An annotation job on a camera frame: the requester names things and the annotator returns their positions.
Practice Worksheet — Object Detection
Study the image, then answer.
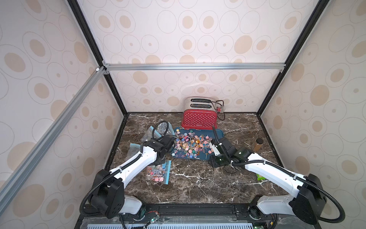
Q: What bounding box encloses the pile of loose candies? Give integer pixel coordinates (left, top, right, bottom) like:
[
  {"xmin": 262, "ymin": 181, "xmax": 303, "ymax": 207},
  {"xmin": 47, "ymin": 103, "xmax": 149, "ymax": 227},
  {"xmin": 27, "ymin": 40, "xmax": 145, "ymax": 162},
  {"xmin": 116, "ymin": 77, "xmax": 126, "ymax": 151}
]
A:
[{"xmin": 171, "ymin": 128, "xmax": 214, "ymax": 160}]

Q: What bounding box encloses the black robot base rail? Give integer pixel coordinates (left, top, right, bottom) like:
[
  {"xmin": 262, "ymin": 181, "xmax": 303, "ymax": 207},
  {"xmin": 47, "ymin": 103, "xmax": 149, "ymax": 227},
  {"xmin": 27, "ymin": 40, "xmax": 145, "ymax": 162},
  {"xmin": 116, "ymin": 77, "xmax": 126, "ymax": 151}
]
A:
[{"xmin": 75, "ymin": 204, "xmax": 320, "ymax": 229}]

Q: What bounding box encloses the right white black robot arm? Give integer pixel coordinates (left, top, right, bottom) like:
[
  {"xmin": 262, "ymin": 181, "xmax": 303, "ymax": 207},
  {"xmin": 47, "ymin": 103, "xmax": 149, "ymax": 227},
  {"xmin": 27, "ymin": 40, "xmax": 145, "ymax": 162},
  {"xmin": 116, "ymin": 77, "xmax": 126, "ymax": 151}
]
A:
[{"xmin": 209, "ymin": 137, "xmax": 346, "ymax": 225}]

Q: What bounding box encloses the brown bottle black cap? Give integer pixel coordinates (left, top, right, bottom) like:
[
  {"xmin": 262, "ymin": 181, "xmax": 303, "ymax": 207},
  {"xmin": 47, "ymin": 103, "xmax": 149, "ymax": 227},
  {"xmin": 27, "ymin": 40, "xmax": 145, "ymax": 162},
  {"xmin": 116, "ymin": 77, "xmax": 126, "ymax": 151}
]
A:
[{"xmin": 251, "ymin": 138, "xmax": 264, "ymax": 152}]

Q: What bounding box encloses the left slanted aluminium frame bar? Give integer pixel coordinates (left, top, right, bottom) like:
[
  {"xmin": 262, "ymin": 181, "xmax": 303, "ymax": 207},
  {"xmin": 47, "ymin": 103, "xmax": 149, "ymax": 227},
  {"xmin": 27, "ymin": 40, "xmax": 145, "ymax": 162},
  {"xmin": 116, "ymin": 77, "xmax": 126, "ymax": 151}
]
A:
[{"xmin": 1, "ymin": 66, "xmax": 106, "ymax": 214}]

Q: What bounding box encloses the teal rectangular tray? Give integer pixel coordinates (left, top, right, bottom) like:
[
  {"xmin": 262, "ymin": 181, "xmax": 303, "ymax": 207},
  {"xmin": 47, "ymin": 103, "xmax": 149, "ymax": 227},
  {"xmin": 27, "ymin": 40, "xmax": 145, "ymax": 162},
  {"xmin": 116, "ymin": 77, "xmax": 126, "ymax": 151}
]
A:
[{"xmin": 170, "ymin": 127, "xmax": 226, "ymax": 161}]

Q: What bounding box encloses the candy ziploc bag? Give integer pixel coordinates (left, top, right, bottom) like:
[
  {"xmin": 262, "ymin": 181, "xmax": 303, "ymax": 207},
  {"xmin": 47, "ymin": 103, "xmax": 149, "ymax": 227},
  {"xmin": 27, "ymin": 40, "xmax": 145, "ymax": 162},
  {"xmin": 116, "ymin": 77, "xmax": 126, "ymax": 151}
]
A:
[
  {"xmin": 125, "ymin": 143, "xmax": 141, "ymax": 160},
  {"xmin": 140, "ymin": 126, "xmax": 162, "ymax": 142},
  {"xmin": 146, "ymin": 160, "xmax": 171, "ymax": 185},
  {"xmin": 156, "ymin": 120, "xmax": 174, "ymax": 135}
]

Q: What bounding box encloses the horizontal aluminium frame bar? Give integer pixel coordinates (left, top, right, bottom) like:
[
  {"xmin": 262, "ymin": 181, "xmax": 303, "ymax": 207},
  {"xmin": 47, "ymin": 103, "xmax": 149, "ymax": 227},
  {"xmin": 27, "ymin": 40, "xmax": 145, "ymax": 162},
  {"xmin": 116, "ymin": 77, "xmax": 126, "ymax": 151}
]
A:
[{"xmin": 106, "ymin": 63, "xmax": 286, "ymax": 71}]

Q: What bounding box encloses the red polka dot toaster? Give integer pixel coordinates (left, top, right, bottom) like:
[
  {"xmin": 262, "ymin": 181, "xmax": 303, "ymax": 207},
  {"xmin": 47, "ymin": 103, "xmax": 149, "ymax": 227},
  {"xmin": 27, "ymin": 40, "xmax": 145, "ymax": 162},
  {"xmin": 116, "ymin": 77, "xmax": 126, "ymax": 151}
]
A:
[{"xmin": 181, "ymin": 97, "xmax": 217, "ymax": 130}]

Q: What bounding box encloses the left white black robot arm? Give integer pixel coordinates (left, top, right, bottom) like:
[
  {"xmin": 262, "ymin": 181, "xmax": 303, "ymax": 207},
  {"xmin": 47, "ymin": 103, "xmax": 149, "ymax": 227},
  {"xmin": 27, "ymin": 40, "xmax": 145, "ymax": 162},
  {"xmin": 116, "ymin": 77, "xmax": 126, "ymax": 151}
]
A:
[{"xmin": 79, "ymin": 135, "xmax": 174, "ymax": 219}]

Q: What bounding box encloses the green candy packet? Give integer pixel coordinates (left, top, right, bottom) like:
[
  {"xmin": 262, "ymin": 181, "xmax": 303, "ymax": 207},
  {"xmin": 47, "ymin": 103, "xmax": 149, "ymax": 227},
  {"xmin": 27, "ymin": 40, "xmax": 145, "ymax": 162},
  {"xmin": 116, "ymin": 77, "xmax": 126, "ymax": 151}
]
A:
[{"xmin": 256, "ymin": 174, "xmax": 266, "ymax": 181}]

